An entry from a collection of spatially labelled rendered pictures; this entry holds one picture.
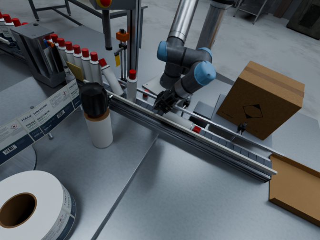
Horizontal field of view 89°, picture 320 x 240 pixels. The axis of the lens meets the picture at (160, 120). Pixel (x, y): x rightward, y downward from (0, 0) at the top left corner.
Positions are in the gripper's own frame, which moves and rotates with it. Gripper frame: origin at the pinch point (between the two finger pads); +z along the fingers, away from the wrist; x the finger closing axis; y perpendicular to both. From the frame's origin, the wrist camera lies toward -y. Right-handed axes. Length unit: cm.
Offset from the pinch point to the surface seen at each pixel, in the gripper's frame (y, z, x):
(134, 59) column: -13.0, 0.4, -25.4
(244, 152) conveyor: -3.4, -19.0, 45.6
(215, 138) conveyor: -3.4, -11.4, 32.0
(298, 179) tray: -7, -29, 73
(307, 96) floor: -274, -6, 204
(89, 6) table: -120, 90, -127
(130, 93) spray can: 2.0, 4.5, -13.9
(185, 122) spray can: 0.2, -7.2, 14.9
